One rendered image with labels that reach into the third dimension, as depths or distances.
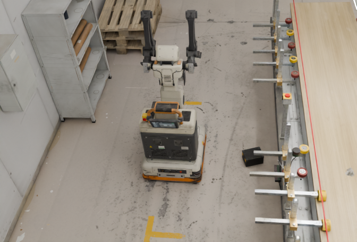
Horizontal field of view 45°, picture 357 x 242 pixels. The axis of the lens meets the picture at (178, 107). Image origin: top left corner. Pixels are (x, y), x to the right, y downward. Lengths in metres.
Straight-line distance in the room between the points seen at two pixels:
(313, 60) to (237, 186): 1.53
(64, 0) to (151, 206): 2.33
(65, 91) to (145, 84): 1.19
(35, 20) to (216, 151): 2.39
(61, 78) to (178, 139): 1.65
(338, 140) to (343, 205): 0.65
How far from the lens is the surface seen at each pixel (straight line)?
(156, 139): 4.24
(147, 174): 4.58
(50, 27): 4.70
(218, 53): 6.26
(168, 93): 4.32
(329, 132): 3.95
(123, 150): 5.05
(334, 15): 5.47
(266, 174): 3.61
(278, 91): 4.57
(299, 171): 3.61
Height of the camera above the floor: 3.70
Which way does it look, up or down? 43 degrees down
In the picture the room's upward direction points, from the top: 7 degrees counter-clockwise
